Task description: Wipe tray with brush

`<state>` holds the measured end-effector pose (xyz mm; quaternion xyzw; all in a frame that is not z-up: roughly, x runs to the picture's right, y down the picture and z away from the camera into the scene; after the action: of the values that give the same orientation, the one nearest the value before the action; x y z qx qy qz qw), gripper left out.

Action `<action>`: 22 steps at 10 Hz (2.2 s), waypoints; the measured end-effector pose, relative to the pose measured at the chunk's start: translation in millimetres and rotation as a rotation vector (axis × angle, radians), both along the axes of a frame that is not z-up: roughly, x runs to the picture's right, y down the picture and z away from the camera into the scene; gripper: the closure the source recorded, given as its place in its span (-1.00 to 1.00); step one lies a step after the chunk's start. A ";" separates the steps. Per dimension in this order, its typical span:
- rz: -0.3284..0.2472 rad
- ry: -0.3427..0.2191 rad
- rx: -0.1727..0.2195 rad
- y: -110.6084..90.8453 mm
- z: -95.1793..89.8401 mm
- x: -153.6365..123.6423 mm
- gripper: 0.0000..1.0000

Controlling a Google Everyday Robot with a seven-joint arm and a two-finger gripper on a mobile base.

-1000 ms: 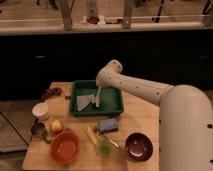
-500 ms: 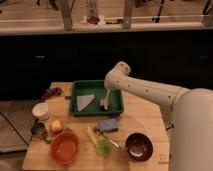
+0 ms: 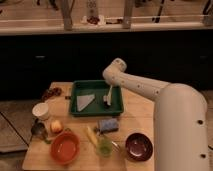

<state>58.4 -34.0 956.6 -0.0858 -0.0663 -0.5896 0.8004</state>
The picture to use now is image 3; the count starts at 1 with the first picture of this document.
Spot white handled brush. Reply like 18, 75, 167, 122
103, 87, 113, 106

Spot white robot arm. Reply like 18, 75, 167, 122
103, 58, 210, 171

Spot green plastic tray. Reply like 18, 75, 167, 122
69, 80, 124, 117

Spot grey triangular cloth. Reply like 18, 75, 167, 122
77, 94, 95, 112

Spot blue sponge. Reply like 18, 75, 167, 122
98, 118, 119, 133

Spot green glass cup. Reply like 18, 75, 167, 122
97, 139, 112, 157

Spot dark purple bowl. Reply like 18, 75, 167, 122
125, 133, 153, 161

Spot wooden board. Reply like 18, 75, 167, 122
22, 82, 154, 171

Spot orange bowl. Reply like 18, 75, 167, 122
50, 131, 80, 165

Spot metal measuring cup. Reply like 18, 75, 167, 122
31, 122, 48, 140

